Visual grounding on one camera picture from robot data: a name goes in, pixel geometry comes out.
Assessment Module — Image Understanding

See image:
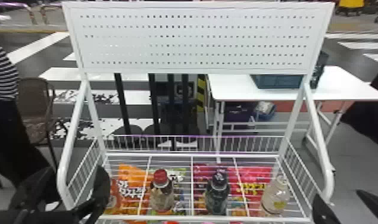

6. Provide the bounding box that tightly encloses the red cap bottle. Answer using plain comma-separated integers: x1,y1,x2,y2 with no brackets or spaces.
149,168,176,213

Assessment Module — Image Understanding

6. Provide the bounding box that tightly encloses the black bottle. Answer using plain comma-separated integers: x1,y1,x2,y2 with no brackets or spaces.
204,170,231,216

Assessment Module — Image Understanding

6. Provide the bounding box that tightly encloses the blue basket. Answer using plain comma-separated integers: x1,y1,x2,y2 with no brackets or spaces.
250,74,304,90

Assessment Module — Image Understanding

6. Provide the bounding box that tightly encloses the orange snack packet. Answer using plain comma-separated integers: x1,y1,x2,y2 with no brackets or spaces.
108,163,187,216

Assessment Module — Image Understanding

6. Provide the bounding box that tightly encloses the red snack packet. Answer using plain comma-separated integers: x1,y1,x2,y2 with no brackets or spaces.
193,163,274,217

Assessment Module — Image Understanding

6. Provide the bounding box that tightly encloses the clear bottle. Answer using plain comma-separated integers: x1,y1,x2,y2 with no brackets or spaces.
260,173,291,217

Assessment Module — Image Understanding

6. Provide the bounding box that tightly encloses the white side table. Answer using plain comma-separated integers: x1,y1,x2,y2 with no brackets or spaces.
206,65,378,171

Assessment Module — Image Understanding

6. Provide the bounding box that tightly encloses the brown mesh chair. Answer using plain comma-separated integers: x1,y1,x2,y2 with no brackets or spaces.
16,77,61,171

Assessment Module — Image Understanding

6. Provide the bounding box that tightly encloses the person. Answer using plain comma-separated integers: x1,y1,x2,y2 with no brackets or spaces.
0,31,51,189

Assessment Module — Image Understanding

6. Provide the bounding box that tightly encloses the yellow black striped post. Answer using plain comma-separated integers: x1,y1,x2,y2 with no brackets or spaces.
195,74,207,113

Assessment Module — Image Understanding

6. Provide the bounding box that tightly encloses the white wire rack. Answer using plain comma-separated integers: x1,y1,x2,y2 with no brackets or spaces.
56,1,336,224

